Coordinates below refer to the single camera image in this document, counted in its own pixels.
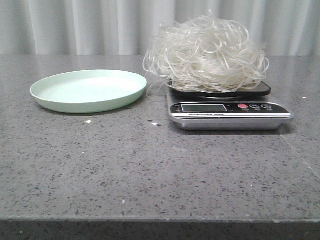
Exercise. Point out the white pleated curtain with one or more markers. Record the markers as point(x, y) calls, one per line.
point(124, 27)

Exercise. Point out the light green round plate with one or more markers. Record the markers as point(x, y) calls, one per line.
point(88, 91)

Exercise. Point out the white translucent vermicelli bundle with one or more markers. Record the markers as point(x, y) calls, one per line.
point(206, 55)

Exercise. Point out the silver black kitchen scale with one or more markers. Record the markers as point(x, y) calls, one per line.
point(243, 110)

